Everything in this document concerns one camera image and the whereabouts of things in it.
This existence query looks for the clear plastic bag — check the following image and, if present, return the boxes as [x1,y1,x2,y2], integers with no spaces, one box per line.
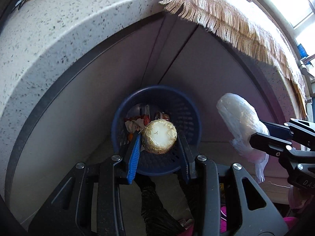
[216,93,270,184]

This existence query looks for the red paper snack box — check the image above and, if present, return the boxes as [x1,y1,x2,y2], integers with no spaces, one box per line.
[124,113,170,141]

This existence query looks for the blue plastic trash basket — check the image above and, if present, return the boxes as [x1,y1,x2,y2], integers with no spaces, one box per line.
[111,85,201,176]

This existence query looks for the steel sink faucet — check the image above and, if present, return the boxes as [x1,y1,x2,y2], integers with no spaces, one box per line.
[297,54,314,103]

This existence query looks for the blue sponge holder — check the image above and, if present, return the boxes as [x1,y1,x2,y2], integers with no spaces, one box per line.
[297,44,308,59]

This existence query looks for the pink checked fringed cloth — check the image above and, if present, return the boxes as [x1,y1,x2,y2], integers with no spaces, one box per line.
[160,0,307,117]

